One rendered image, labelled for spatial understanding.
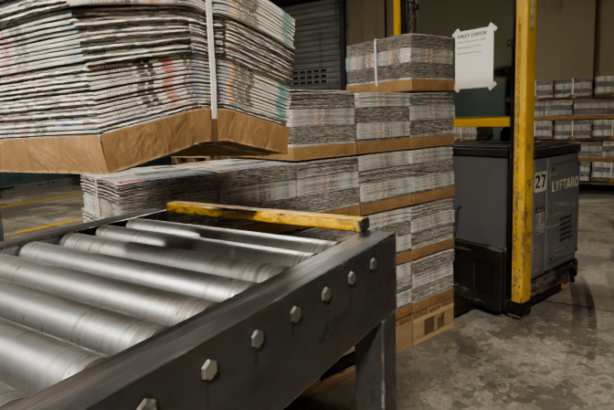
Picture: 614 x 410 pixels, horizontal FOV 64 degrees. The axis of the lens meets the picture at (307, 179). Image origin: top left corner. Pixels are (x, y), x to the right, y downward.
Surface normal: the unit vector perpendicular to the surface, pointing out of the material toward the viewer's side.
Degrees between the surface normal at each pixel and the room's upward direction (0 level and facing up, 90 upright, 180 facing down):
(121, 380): 0
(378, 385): 90
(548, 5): 90
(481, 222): 90
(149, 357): 0
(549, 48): 90
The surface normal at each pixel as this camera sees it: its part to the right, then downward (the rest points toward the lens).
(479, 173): -0.78, 0.11
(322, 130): 0.62, 0.08
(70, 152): -0.51, 0.33
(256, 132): 0.84, 0.04
